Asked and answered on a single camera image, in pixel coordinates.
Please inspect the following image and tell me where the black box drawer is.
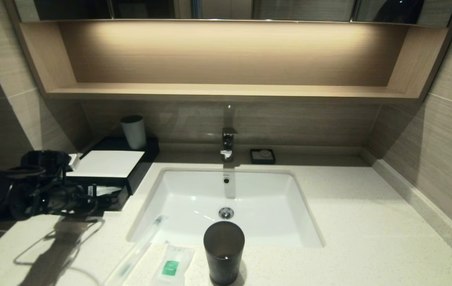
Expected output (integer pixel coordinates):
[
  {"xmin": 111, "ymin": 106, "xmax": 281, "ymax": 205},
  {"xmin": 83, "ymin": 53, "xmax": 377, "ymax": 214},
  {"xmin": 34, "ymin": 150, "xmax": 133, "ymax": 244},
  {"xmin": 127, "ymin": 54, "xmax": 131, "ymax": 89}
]
[{"xmin": 91, "ymin": 184, "xmax": 130, "ymax": 212}]

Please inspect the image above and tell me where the white card panel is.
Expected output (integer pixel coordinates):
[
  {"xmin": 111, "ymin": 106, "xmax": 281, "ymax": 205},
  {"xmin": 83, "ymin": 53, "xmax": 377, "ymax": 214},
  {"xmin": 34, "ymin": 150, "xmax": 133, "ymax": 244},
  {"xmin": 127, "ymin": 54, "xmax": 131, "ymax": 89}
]
[{"xmin": 67, "ymin": 150, "xmax": 145, "ymax": 178}]

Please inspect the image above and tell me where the pale grey cup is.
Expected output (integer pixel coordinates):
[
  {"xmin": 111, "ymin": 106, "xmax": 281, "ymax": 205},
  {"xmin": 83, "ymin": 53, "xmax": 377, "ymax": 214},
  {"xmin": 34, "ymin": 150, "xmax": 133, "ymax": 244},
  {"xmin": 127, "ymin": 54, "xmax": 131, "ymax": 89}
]
[{"xmin": 120, "ymin": 115, "xmax": 147, "ymax": 150}]

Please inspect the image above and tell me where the mirrored wall cabinet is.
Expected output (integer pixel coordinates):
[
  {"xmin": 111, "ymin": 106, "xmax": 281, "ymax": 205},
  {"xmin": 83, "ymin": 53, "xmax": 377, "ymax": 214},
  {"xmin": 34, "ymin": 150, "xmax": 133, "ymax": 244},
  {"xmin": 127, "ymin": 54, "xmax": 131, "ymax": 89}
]
[{"xmin": 13, "ymin": 0, "xmax": 452, "ymax": 27}]

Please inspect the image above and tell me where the clear toothbrush packet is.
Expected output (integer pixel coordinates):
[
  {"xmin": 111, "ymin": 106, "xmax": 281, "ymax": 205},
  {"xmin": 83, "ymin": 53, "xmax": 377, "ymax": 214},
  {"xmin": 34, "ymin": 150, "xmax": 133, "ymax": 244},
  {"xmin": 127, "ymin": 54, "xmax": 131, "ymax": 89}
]
[{"xmin": 103, "ymin": 214, "xmax": 169, "ymax": 286}]

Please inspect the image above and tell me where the dark grey tumbler cup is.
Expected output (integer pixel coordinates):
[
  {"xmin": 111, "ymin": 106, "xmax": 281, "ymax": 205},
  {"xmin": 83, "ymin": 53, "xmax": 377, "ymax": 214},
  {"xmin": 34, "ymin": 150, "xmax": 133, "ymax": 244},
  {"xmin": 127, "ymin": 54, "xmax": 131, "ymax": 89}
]
[{"xmin": 204, "ymin": 221, "xmax": 245, "ymax": 286}]

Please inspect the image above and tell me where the black amenity drawer box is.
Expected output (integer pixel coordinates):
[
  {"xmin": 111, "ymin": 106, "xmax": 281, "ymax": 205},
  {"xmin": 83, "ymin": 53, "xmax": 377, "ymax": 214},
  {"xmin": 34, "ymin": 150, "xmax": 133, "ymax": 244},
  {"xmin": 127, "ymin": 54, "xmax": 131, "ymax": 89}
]
[{"xmin": 67, "ymin": 137, "xmax": 161, "ymax": 195}]

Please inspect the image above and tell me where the white ceramic sink basin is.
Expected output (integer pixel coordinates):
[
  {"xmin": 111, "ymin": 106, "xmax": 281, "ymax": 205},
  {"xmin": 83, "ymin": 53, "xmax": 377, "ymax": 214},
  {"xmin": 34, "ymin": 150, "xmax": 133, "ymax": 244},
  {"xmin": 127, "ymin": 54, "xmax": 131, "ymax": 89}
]
[{"xmin": 126, "ymin": 167, "xmax": 325, "ymax": 249}]

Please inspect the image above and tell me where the plain white sachet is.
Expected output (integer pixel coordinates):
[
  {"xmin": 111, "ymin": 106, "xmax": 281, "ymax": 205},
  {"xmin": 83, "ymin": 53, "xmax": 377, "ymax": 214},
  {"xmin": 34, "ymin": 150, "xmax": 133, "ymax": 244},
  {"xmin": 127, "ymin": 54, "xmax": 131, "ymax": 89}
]
[{"xmin": 96, "ymin": 186, "xmax": 122, "ymax": 196}]

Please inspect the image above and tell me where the chrome basin faucet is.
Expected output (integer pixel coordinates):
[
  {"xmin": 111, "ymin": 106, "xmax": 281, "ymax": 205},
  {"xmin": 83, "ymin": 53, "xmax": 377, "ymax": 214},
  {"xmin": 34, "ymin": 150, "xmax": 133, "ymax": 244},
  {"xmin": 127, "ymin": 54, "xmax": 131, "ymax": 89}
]
[{"xmin": 220, "ymin": 128, "xmax": 239, "ymax": 162}]

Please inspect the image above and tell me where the black soap dish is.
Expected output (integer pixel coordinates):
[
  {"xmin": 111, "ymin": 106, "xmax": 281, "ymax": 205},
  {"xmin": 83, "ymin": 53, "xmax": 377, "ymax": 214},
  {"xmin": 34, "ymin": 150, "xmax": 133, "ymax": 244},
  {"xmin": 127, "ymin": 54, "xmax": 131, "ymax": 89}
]
[{"xmin": 250, "ymin": 149, "xmax": 276, "ymax": 165}]

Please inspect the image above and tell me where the wooden wall shelf niche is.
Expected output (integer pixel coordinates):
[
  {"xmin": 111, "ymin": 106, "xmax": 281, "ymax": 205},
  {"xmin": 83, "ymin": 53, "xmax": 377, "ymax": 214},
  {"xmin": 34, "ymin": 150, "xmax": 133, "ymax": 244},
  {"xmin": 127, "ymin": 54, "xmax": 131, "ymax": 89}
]
[{"xmin": 19, "ymin": 20, "xmax": 450, "ymax": 104}]

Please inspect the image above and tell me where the white sachet green label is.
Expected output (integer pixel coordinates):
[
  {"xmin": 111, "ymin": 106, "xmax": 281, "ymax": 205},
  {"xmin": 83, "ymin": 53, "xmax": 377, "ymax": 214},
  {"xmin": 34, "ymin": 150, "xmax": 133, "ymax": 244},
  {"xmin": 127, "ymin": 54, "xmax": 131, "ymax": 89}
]
[{"xmin": 150, "ymin": 243, "xmax": 196, "ymax": 286}]

